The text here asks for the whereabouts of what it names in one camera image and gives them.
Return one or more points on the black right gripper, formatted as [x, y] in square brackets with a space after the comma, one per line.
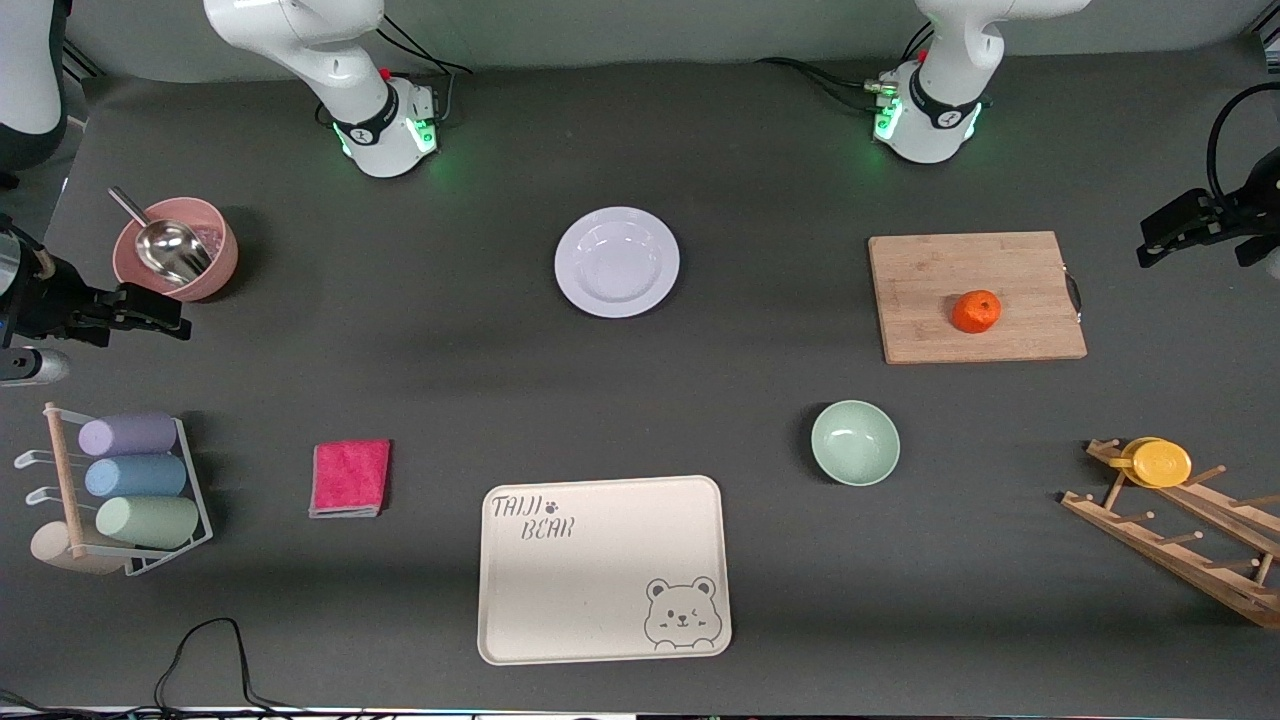
[52, 300]

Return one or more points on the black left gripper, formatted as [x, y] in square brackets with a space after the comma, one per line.
[1237, 215]

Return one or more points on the orange mandarin fruit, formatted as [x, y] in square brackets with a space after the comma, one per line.
[976, 312]

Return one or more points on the white round plate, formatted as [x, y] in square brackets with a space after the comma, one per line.
[617, 262]

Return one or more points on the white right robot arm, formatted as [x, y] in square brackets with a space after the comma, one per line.
[370, 120]

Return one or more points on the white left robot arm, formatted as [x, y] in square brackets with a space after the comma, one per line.
[935, 120]

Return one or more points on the metal scoop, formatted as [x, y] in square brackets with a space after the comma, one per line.
[175, 250]

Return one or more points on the pink bowl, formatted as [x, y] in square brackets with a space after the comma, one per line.
[222, 262]

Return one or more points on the purple cup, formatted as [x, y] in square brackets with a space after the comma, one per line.
[128, 434]

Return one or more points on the blue cup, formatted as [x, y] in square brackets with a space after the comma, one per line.
[135, 476]

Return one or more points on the pale green cup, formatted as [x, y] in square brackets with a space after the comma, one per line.
[148, 522]

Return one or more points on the bamboo cutting board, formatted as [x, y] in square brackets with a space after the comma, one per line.
[930, 300]

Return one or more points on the beige cup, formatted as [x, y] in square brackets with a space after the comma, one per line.
[50, 548]

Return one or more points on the pink folded cloth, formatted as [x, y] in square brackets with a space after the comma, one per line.
[350, 478]

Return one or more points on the wooden peg drying rack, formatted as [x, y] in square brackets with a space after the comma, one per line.
[1180, 560]

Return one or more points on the light green bowl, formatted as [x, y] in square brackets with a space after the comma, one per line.
[855, 443]

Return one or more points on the cream bear print tray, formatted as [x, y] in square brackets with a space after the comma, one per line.
[590, 590]

